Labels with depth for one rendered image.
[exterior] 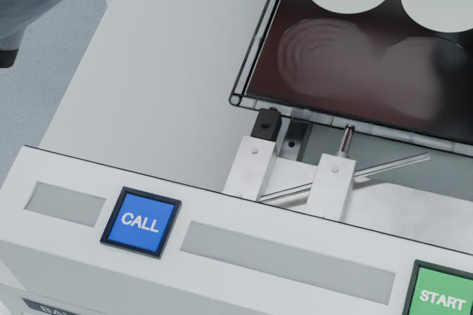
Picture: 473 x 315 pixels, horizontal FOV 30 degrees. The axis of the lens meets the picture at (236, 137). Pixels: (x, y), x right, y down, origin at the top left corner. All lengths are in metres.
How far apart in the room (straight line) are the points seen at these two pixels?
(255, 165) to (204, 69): 0.21
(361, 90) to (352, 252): 0.21
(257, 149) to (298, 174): 0.05
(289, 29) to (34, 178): 0.31
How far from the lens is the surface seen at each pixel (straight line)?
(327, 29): 0.94
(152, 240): 0.76
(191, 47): 1.04
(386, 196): 0.86
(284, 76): 0.91
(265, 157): 0.85
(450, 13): 0.96
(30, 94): 2.11
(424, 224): 0.85
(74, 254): 0.78
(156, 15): 1.08
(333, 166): 0.84
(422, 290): 0.73
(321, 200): 0.83
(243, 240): 0.76
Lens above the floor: 1.64
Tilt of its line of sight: 58 degrees down
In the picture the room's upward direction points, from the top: 11 degrees counter-clockwise
